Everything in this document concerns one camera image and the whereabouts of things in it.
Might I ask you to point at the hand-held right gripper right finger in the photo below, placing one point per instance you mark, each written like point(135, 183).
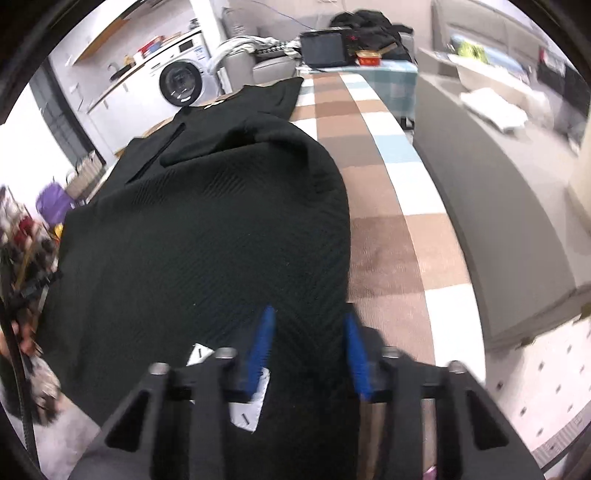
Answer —
point(358, 360)

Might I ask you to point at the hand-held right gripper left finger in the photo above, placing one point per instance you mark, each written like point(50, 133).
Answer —
point(261, 350)

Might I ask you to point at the black knit sweater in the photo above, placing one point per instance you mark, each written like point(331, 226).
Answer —
point(207, 230)

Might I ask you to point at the pile of black clothes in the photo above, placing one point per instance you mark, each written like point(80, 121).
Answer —
point(369, 27)

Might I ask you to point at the person's left hand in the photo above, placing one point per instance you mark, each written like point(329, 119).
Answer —
point(21, 337)

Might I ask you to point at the purple bag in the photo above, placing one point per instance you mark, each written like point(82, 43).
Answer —
point(53, 201)

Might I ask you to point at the checked blanket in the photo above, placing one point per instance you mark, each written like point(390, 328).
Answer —
point(383, 240)

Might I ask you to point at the grey bench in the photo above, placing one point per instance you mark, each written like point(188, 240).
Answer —
point(485, 184)

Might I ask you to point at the white washing machine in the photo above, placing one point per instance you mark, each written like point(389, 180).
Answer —
point(182, 83)

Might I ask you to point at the grey sofa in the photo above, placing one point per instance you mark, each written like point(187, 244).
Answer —
point(270, 67)

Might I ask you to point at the white rectangular tray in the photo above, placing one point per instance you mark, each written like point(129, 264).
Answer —
point(494, 108)

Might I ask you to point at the red bowl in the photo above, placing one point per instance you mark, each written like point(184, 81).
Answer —
point(369, 57)

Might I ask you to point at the white jacket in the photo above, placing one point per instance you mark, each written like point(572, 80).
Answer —
point(231, 48)

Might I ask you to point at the houndstooth cloth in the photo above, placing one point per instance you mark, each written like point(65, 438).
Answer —
point(277, 46)

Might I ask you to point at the black monitor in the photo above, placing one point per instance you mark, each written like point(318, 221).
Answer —
point(325, 48)

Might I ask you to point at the green plush toy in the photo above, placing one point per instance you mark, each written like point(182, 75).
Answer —
point(471, 48)

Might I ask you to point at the light blue pillow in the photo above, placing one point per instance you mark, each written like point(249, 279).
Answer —
point(505, 57)

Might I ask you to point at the grey padded headboard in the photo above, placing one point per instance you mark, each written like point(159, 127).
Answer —
point(485, 23)

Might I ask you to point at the wooden wall shelf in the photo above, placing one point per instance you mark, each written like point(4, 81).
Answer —
point(115, 30)

